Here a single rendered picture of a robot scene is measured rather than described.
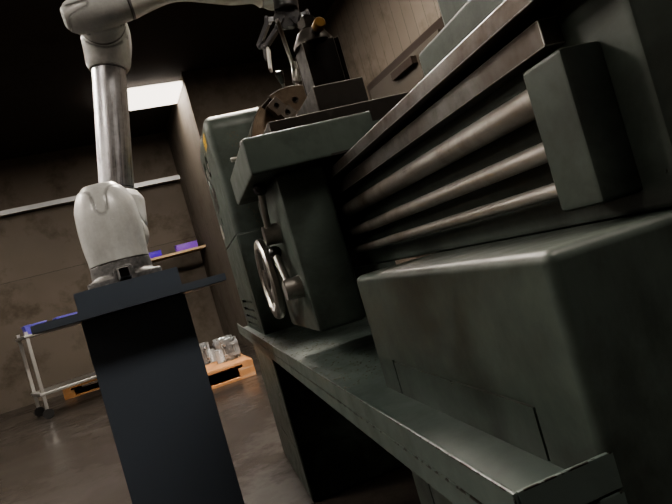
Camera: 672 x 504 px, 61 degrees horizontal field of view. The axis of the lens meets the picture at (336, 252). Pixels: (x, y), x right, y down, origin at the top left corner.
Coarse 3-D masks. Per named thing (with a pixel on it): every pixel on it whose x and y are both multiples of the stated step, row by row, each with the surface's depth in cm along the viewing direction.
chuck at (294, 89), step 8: (288, 88) 169; (296, 88) 170; (272, 96) 168; (280, 96) 168; (288, 96) 169; (296, 96) 169; (304, 96) 170; (296, 104) 169; (256, 112) 166; (264, 112) 167; (256, 120) 166; (264, 120) 166; (272, 120) 167; (256, 128) 166; (264, 128) 166
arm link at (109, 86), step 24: (96, 48) 168; (120, 48) 170; (96, 72) 170; (120, 72) 172; (96, 96) 170; (120, 96) 171; (96, 120) 170; (120, 120) 170; (96, 144) 170; (120, 144) 170; (120, 168) 169; (144, 216) 170
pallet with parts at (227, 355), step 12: (228, 336) 495; (204, 348) 487; (216, 348) 492; (228, 348) 470; (204, 360) 486; (216, 360) 493; (228, 360) 469; (240, 360) 452; (252, 360) 448; (216, 372) 439; (240, 372) 444; (252, 372) 447; (216, 384) 442
